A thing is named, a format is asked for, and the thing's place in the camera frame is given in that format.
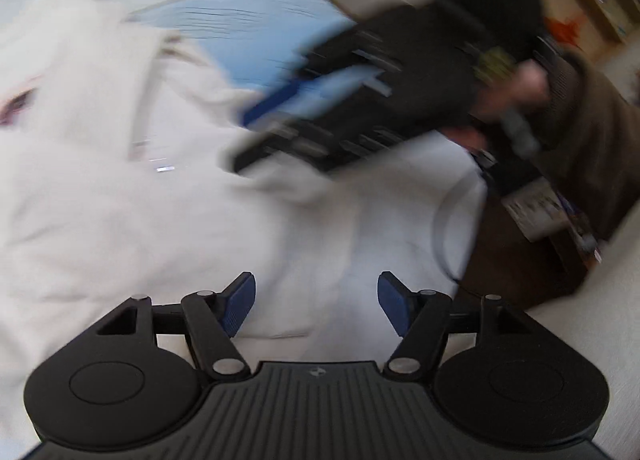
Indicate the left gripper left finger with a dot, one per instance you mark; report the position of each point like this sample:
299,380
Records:
212,321

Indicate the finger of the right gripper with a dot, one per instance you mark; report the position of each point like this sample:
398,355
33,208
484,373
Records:
250,149
298,98

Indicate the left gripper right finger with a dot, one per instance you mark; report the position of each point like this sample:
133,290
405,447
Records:
420,319

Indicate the white printed sweatshirt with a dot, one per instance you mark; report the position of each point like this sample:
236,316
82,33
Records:
113,141

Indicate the brown sleeved right forearm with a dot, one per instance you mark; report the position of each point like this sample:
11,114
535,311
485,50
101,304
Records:
588,138

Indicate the person's right hand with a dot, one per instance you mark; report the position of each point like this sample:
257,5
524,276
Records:
527,88

